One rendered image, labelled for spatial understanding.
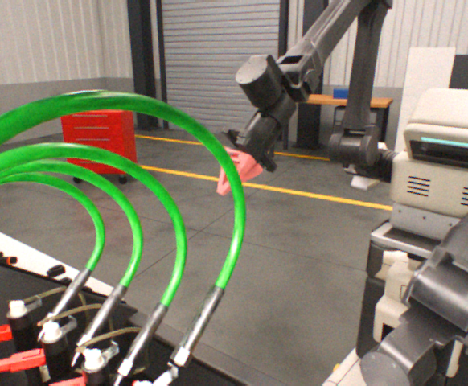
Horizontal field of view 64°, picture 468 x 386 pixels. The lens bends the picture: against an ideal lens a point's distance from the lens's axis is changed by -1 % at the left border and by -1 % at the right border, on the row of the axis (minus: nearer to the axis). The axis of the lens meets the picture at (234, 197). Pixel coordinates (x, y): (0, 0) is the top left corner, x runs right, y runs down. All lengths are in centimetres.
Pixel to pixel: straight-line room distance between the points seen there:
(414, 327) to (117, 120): 423
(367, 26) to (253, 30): 606
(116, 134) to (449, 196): 394
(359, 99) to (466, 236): 59
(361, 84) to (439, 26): 549
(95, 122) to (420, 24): 466
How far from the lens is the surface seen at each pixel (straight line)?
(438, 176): 102
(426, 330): 48
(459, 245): 48
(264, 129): 65
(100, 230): 63
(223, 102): 738
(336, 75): 663
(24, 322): 60
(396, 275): 116
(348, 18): 90
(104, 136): 461
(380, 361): 46
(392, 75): 652
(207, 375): 75
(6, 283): 66
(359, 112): 99
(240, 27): 719
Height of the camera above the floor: 146
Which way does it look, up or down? 21 degrees down
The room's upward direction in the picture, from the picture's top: straight up
